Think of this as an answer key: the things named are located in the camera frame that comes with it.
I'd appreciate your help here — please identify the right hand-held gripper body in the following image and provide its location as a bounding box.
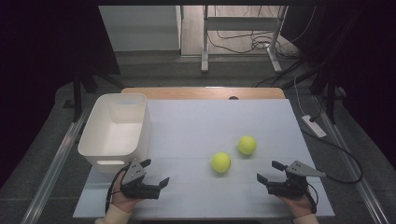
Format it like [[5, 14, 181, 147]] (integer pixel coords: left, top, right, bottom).
[[266, 160, 327, 199]]

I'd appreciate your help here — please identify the white metal desk frame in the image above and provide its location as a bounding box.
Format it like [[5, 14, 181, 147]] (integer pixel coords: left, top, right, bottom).
[[200, 5, 289, 74]]

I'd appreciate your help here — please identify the person's right hand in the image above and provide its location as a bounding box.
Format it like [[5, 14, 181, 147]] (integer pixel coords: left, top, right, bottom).
[[277, 185, 317, 218]]

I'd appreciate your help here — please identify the wooden table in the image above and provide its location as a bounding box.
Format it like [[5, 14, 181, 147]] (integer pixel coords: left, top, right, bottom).
[[120, 87, 287, 101]]

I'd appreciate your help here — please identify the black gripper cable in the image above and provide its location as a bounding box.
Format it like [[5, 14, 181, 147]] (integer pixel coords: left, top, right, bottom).
[[105, 163, 131, 214], [300, 127, 364, 185]]

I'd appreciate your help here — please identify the white power strip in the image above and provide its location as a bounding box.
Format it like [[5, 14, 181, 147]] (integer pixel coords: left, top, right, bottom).
[[301, 114, 328, 139]]

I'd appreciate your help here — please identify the metal floor rail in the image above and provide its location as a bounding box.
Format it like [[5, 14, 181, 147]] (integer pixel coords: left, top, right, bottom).
[[20, 108, 92, 224], [312, 96, 390, 224]]

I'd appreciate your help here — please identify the white plastic storage bin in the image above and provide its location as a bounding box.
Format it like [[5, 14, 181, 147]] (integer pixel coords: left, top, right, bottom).
[[77, 92, 152, 175]]

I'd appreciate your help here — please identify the white power cable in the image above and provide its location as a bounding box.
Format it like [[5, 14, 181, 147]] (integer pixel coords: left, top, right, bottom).
[[293, 76, 308, 117]]

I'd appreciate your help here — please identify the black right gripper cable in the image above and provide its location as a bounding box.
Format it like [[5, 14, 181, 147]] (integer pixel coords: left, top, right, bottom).
[[300, 127, 364, 185]]

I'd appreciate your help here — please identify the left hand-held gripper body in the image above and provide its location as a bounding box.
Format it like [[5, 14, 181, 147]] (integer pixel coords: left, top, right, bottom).
[[120, 159, 162, 201]]

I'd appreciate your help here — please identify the person's left hand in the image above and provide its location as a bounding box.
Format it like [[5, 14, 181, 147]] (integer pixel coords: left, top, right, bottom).
[[110, 172, 143, 215]]

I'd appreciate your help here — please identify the black metal stand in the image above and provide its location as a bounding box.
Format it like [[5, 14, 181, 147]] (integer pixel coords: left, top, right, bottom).
[[309, 62, 344, 125], [64, 59, 125, 122]]

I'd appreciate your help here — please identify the yellow tennis ball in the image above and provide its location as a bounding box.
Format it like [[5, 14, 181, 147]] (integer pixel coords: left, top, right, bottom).
[[210, 151, 233, 175], [237, 134, 258, 156]]

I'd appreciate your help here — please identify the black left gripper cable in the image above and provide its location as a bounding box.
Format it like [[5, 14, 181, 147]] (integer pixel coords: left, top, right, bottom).
[[105, 163, 131, 214]]

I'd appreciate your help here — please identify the black floor cable bundle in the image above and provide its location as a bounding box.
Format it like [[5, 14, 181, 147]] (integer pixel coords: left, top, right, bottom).
[[207, 29, 302, 61]]

